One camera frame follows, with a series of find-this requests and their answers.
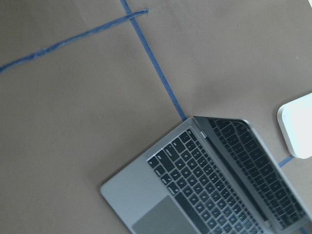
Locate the grey laptop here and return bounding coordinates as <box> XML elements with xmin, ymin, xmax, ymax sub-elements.
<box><xmin>100</xmin><ymin>117</ymin><xmax>312</xmax><ymax>234</ymax></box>

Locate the white desk lamp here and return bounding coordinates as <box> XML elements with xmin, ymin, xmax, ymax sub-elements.
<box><xmin>277</xmin><ymin>94</ymin><xmax>312</xmax><ymax>159</ymax></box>

